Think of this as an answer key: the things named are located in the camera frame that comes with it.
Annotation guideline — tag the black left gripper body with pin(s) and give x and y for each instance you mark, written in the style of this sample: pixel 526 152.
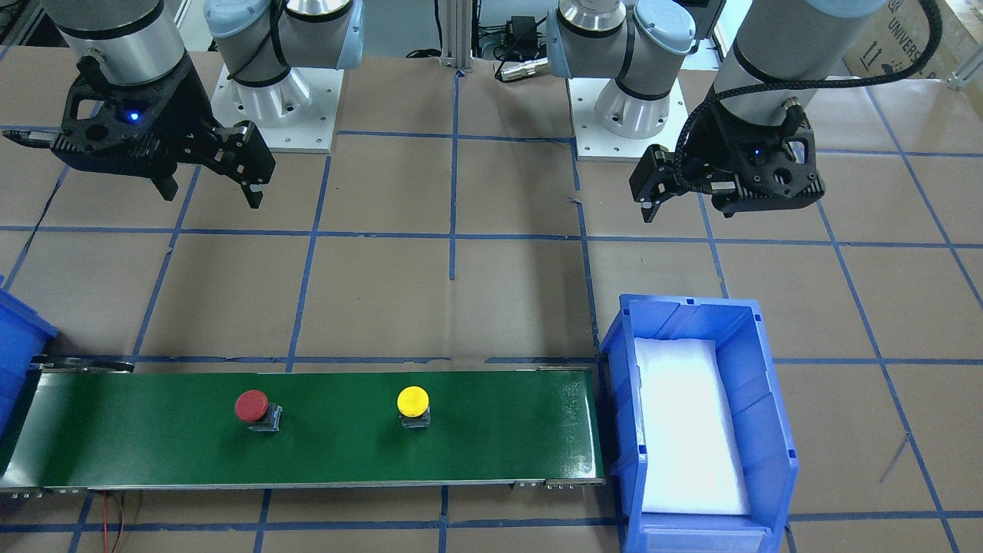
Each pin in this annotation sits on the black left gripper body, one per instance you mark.
pixel 704 146

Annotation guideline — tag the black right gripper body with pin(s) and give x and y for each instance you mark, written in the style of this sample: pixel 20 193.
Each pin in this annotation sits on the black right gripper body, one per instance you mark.
pixel 187 115

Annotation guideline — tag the white foam pad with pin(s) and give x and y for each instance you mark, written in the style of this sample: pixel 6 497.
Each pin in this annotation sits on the white foam pad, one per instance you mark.
pixel 694 466

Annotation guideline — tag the black power adapter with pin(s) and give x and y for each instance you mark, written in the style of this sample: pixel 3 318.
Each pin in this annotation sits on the black power adapter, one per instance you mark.
pixel 521 31

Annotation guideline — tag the green conveyor belt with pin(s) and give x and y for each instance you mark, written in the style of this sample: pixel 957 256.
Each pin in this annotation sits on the green conveyor belt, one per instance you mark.
pixel 158 431

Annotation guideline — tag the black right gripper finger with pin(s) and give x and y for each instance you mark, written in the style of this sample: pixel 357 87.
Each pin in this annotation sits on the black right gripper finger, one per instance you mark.
pixel 239 153
pixel 166 186

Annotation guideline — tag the aluminium frame post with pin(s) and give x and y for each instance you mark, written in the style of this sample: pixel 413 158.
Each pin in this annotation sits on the aluminium frame post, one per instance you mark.
pixel 457 20

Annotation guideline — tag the silver cable connector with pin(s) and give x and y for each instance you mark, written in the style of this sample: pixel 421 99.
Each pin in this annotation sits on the silver cable connector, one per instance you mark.
pixel 523 70

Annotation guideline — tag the yellow push button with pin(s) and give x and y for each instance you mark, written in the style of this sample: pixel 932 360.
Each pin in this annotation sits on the yellow push button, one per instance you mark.
pixel 414 407

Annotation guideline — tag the red push button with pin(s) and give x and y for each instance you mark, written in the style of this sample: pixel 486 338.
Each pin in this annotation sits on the red push button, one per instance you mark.
pixel 257 412

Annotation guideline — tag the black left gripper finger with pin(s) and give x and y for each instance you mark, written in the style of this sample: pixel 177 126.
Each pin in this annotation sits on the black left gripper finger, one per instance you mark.
pixel 654 180
pixel 798 137

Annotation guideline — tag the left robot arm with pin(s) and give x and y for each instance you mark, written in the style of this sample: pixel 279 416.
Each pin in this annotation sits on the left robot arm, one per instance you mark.
pixel 783 50

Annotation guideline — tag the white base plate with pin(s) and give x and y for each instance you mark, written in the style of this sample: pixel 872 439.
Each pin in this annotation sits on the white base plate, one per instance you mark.
pixel 297 115
pixel 633 130

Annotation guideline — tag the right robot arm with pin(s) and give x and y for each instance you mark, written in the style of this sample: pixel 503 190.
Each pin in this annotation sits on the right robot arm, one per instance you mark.
pixel 260 41

